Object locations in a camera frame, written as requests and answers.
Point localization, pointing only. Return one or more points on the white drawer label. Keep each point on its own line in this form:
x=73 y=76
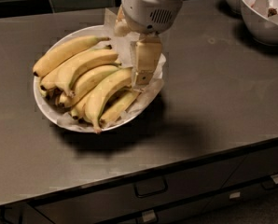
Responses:
x=235 y=195

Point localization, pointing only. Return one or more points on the right drawer front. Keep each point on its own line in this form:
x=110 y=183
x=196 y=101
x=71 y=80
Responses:
x=255 y=165

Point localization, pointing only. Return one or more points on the drawer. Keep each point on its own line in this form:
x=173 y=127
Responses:
x=255 y=165
x=161 y=196

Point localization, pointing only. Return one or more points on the black drawer handle centre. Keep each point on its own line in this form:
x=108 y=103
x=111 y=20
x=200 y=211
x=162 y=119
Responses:
x=150 y=187

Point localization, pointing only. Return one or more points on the large yellow banana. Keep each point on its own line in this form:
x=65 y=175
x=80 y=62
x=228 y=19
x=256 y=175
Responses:
x=100 y=95

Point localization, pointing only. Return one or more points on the lower right yellow banana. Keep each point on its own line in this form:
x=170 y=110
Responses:
x=117 y=107

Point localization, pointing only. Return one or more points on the top yellow banana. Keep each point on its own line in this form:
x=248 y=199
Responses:
x=63 y=52

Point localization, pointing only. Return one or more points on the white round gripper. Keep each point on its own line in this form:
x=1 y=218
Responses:
x=146 y=12

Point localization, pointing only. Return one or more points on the small hidden yellow banana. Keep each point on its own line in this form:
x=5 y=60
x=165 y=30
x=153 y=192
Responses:
x=77 y=111

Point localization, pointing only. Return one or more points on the middle yellow banana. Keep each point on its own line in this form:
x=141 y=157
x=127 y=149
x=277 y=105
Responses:
x=85 y=84

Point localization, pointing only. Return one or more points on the white bowl right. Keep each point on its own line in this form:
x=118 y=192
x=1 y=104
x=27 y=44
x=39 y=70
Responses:
x=261 y=19

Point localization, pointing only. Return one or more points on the upper drawer front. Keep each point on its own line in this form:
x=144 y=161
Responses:
x=161 y=196

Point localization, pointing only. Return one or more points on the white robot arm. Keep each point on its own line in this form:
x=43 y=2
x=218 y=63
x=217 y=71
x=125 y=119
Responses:
x=149 y=19

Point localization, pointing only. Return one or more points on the white bowl with bananas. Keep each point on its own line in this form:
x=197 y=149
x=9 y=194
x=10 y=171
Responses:
x=47 y=101

